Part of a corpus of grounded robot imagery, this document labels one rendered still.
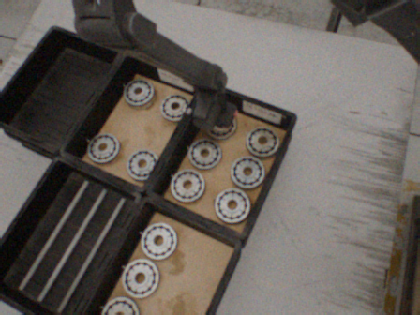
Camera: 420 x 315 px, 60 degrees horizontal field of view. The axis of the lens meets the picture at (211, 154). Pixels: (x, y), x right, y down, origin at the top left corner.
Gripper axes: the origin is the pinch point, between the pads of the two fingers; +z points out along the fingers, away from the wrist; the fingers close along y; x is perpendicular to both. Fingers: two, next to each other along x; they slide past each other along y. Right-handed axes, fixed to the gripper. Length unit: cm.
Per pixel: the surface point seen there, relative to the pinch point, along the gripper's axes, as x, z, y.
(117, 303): -59, 1, -1
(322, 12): 138, 87, 2
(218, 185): -17.0, 4.0, 8.4
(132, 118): -8.7, 4.1, -27.8
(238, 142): -1.6, 4.0, 7.6
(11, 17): 51, 88, -193
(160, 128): -8.1, 4.1, -17.3
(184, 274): -44.3, 4.0, 11.3
